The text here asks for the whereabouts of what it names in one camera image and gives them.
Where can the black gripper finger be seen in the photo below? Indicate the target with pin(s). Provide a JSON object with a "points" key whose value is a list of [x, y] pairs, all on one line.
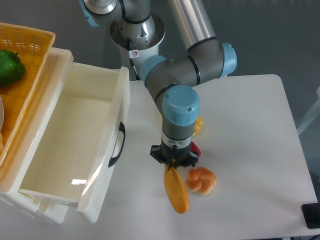
{"points": [[162, 154], [186, 159]]}

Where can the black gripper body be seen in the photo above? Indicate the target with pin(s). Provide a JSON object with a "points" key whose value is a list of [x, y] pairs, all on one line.
{"points": [[177, 150]]}

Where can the long orange baguette bread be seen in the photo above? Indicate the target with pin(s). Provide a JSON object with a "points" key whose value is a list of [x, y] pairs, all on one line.
{"points": [[176, 190]]}

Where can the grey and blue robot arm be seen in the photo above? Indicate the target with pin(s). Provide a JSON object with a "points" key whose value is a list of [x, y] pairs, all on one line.
{"points": [[171, 84]]}

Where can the round knotted bread roll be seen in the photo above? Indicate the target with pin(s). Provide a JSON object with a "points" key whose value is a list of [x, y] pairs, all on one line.
{"points": [[201, 181]]}

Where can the bread piece in basket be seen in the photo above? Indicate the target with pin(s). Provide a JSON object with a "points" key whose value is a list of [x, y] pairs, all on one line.
{"points": [[1, 142]]}

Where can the red bell pepper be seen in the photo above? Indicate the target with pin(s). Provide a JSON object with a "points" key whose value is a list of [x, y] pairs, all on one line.
{"points": [[195, 148]]}

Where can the orange yellow fruit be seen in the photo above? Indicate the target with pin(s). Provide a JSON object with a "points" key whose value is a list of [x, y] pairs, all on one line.
{"points": [[198, 125]]}

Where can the white plastic drawer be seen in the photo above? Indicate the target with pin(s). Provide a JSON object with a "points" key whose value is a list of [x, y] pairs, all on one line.
{"points": [[70, 165]]}

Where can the black device at table edge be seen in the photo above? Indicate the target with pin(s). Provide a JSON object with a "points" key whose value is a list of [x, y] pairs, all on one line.
{"points": [[311, 214]]}

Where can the white plate in basket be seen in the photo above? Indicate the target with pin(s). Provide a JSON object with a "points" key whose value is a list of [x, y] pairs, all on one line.
{"points": [[2, 113]]}

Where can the orange woven basket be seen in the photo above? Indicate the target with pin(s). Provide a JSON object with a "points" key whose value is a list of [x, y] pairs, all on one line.
{"points": [[33, 47]]}

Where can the green bell pepper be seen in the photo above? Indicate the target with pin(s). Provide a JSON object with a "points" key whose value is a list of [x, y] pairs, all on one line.
{"points": [[11, 67]]}

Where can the dark blue drawer handle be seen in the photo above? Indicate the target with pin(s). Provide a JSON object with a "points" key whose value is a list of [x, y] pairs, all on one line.
{"points": [[119, 145]]}

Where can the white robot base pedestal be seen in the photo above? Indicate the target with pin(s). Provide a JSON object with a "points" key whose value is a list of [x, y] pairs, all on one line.
{"points": [[137, 42]]}

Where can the white drawer cabinet frame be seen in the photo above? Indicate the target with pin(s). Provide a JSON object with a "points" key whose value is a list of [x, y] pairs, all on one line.
{"points": [[24, 145]]}

